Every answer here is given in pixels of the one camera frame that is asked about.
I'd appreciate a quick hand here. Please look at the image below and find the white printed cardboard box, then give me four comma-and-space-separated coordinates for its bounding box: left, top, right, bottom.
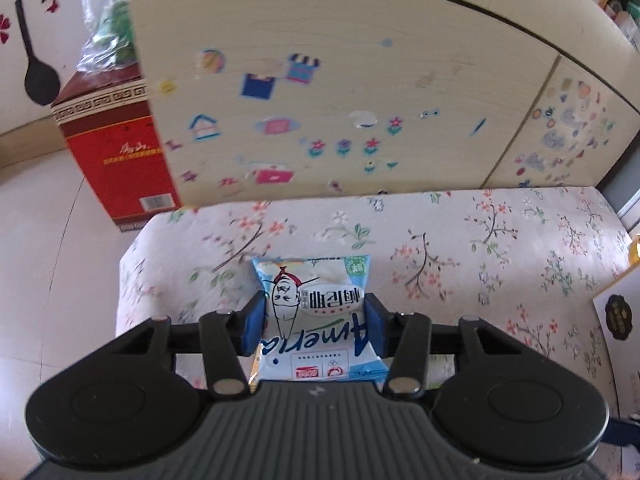
592, 260, 640, 366

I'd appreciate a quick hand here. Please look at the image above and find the clear plastic bag of greens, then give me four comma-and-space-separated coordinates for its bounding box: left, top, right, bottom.
75, 0, 138, 73

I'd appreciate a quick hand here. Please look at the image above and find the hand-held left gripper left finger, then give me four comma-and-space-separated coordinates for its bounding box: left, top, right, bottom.
112, 290, 268, 401

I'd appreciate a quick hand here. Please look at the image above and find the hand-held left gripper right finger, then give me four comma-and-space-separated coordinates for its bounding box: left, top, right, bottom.
364, 291, 521, 401

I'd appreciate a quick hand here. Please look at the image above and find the red patterned carton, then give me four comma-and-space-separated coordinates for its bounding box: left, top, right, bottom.
51, 62, 183, 233

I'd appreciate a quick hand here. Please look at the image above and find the floral tablecloth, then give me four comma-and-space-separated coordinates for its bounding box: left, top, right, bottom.
115, 186, 636, 421

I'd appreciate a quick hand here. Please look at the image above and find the wooden cabinet with stickers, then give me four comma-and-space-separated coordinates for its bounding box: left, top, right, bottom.
112, 0, 640, 211

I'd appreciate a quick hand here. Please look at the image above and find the white and blue snack packet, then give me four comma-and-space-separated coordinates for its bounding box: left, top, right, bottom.
249, 254, 391, 386

